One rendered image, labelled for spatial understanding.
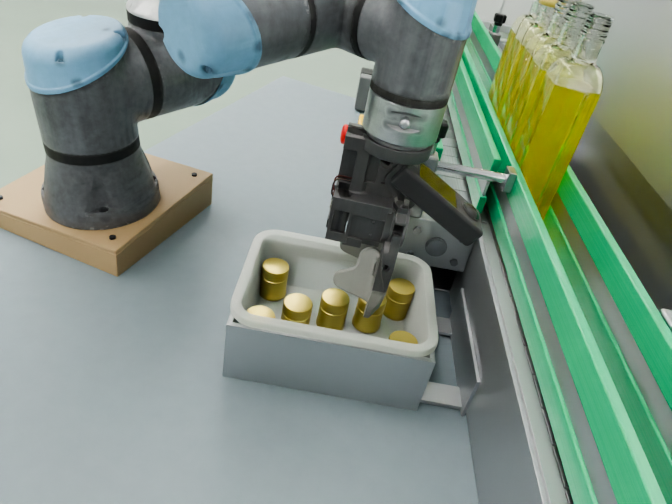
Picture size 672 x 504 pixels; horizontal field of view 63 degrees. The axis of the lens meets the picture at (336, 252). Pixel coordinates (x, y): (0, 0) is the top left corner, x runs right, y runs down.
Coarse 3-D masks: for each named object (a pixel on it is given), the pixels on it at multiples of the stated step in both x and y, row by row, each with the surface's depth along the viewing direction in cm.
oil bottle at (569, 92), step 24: (552, 72) 65; (576, 72) 62; (600, 72) 62; (552, 96) 64; (576, 96) 63; (528, 120) 70; (552, 120) 65; (576, 120) 65; (528, 144) 68; (552, 144) 67; (576, 144) 67; (528, 168) 69; (552, 168) 68; (552, 192) 70
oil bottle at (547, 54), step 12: (540, 48) 70; (552, 48) 67; (564, 48) 67; (540, 60) 68; (552, 60) 67; (528, 72) 72; (540, 72) 68; (528, 84) 71; (540, 84) 69; (528, 96) 70; (516, 108) 74; (528, 108) 70; (516, 120) 73; (516, 132) 73; (516, 144) 73
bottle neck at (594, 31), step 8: (592, 16) 60; (600, 16) 60; (608, 16) 61; (584, 24) 61; (592, 24) 60; (600, 24) 60; (608, 24) 60; (584, 32) 61; (592, 32) 61; (600, 32) 60; (608, 32) 61; (584, 40) 61; (592, 40) 61; (600, 40) 61; (576, 48) 63; (584, 48) 62; (592, 48) 62; (600, 48) 62; (576, 56) 63; (584, 56) 62; (592, 56) 62
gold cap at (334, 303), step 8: (336, 288) 67; (328, 296) 65; (336, 296) 65; (344, 296) 66; (320, 304) 66; (328, 304) 64; (336, 304) 64; (344, 304) 64; (320, 312) 66; (328, 312) 65; (336, 312) 64; (344, 312) 65; (320, 320) 66; (328, 320) 65; (336, 320) 65; (344, 320) 66; (336, 328) 66
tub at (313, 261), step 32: (256, 256) 65; (288, 256) 70; (320, 256) 70; (352, 256) 70; (256, 288) 67; (288, 288) 72; (320, 288) 73; (416, 288) 69; (256, 320) 56; (384, 320) 70; (416, 320) 65; (416, 352) 56
